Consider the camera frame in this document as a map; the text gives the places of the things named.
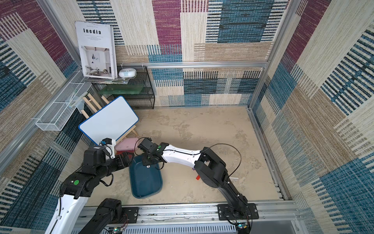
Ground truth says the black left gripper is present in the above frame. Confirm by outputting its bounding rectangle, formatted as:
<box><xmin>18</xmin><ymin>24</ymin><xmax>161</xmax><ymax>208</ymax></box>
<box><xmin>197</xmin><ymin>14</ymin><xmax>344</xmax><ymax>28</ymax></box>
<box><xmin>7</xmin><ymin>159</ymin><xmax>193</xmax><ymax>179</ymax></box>
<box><xmin>95</xmin><ymin>150</ymin><xmax>134</xmax><ymax>179</ymax></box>

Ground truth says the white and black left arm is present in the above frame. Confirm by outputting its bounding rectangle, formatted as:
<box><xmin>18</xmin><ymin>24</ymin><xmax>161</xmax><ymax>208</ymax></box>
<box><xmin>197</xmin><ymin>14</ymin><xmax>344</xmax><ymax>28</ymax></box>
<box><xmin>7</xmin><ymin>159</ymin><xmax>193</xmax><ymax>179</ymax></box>
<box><xmin>45</xmin><ymin>146</ymin><xmax>133</xmax><ymax>234</ymax></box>

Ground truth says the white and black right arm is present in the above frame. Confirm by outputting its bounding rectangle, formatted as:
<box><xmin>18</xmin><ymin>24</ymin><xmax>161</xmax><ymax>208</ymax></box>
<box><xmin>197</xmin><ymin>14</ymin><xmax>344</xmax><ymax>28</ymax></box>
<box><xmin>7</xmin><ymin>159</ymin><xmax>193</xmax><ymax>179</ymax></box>
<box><xmin>137</xmin><ymin>137</ymin><xmax>258</xmax><ymax>220</ymax></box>

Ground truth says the pink plastic box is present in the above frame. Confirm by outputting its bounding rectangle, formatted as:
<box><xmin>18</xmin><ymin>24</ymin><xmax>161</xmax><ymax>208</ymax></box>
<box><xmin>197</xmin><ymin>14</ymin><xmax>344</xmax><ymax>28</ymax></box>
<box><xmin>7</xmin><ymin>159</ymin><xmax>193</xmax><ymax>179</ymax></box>
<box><xmin>115</xmin><ymin>137</ymin><xmax>139</xmax><ymax>152</ymax></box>

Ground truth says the teal plastic storage tray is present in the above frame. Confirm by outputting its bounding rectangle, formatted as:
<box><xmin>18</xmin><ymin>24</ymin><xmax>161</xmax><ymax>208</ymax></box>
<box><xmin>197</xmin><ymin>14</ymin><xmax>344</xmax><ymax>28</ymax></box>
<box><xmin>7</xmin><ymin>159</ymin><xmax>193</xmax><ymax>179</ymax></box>
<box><xmin>129</xmin><ymin>156</ymin><xmax>163</xmax><ymax>199</ymax></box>

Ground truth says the white board with blue edge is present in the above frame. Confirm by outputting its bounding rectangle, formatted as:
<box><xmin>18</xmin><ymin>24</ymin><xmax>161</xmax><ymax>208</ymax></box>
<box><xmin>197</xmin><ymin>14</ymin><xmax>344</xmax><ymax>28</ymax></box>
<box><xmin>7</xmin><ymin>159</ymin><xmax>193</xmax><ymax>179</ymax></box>
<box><xmin>78</xmin><ymin>96</ymin><xmax>140</xmax><ymax>146</ymax></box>

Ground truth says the wooden easel stand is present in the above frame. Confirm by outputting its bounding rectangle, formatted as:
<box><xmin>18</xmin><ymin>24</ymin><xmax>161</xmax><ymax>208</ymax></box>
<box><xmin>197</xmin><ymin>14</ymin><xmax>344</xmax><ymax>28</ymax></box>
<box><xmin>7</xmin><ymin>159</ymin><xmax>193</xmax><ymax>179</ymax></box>
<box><xmin>79</xmin><ymin>93</ymin><xmax>140</xmax><ymax>141</ymax></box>

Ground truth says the green board on shelf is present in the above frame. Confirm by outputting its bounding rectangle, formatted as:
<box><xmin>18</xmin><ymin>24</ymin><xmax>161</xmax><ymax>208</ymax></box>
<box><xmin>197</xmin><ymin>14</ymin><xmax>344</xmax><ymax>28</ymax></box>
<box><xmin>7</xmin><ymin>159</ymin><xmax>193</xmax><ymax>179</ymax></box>
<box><xmin>99</xmin><ymin>84</ymin><xmax>144</xmax><ymax>95</ymax></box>

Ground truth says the white round device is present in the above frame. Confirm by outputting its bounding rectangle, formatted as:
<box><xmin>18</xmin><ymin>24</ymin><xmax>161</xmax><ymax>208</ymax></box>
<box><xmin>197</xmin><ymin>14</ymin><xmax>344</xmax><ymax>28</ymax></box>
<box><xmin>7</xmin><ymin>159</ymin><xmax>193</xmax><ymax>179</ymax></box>
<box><xmin>118</xmin><ymin>68</ymin><xmax>137</xmax><ymax>79</ymax></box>

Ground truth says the Inedia magazine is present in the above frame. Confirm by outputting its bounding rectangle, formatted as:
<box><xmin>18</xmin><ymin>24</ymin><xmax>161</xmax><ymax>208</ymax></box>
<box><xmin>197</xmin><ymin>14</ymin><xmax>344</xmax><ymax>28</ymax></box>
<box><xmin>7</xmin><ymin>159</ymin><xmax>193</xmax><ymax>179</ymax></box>
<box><xmin>75</xmin><ymin>21</ymin><xmax>118</xmax><ymax>80</ymax></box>

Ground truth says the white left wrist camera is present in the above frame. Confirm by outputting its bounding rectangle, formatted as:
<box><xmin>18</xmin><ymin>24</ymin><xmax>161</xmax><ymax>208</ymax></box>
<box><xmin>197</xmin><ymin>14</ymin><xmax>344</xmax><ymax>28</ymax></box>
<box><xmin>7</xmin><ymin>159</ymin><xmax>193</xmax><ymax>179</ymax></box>
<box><xmin>100</xmin><ymin>138</ymin><xmax>116</xmax><ymax>159</ymax></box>

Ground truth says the black wire mesh shelf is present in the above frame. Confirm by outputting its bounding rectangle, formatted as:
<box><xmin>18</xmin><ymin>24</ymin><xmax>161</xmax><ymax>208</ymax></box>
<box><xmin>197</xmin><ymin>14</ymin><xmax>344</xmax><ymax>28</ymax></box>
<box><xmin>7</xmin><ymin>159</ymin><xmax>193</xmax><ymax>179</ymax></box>
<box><xmin>93</xmin><ymin>66</ymin><xmax>155</xmax><ymax>109</ymax></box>

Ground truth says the white wire basket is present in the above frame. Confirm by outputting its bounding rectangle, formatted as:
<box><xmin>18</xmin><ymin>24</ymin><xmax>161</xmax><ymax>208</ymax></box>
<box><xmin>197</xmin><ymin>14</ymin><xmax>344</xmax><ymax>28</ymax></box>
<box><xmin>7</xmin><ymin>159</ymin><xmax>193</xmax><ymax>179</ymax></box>
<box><xmin>36</xmin><ymin>82</ymin><xmax>91</xmax><ymax>131</ymax></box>

